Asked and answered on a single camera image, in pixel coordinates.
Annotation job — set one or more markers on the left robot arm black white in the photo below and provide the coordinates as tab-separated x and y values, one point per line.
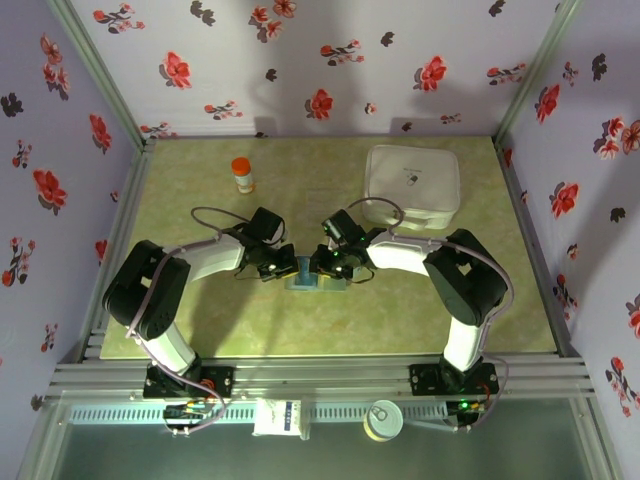
145	290

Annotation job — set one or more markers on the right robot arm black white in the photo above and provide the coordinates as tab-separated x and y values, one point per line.
465	280

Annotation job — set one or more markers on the orange capped pill bottle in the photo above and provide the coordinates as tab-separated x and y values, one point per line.
242	175

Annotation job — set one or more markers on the white square lidded container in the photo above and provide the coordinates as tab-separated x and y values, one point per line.
410	175

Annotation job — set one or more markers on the white packet with blue print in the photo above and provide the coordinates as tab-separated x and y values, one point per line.
275	417

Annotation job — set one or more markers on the tin can with pull tab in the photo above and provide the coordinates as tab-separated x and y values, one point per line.
384	420

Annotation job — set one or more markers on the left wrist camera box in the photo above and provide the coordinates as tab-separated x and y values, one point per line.
282	235

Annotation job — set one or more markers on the long aluminium frame rail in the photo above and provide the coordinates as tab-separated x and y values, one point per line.
320	375

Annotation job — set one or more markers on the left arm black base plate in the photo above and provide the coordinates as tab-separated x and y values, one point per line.
220	382

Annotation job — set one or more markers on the aluminium side rail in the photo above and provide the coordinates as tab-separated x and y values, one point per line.
525	225
135	200

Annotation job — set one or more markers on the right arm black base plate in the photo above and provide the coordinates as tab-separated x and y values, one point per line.
425	377

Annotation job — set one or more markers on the aluminium corner post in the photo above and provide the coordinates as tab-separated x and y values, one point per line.
95	65
537	65

